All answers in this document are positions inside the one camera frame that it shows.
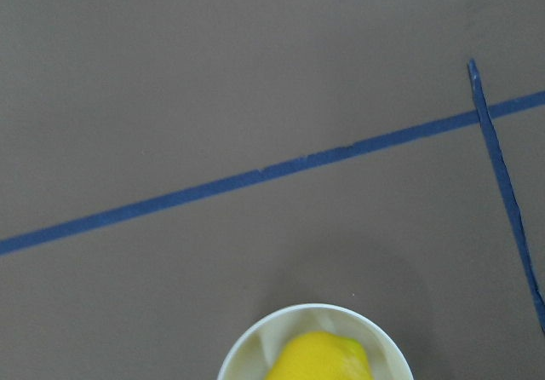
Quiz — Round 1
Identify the white bowl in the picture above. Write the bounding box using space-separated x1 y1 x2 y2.
217 303 414 379

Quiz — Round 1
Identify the yellow lemon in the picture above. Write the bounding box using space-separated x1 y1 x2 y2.
265 331 374 379

